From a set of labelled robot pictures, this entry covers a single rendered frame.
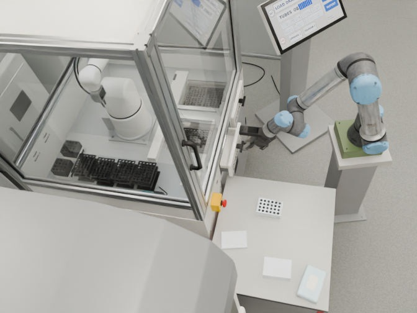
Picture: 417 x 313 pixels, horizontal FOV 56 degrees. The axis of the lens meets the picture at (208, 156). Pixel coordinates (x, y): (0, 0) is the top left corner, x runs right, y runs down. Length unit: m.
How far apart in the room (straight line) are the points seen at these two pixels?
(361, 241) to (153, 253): 2.07
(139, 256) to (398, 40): 3.53
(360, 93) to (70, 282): 1.26
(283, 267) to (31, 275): 1.19
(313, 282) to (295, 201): 0.43
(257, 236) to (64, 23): 1.32
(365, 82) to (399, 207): 1.55
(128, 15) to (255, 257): 1.28
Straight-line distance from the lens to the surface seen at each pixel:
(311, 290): 1.89
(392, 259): 2.89
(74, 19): 1.25
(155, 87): 1.11
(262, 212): 2.02
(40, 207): 1.11
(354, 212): 2.92
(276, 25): 2.46
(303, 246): 2.00
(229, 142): 2.20
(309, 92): 1.91
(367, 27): 4.22
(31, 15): 1.34
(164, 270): 0.99
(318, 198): 2.11
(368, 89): 1.68
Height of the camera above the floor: 2.63
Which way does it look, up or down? 56 degrees down
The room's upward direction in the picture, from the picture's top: 14 degrees counter-clockwise
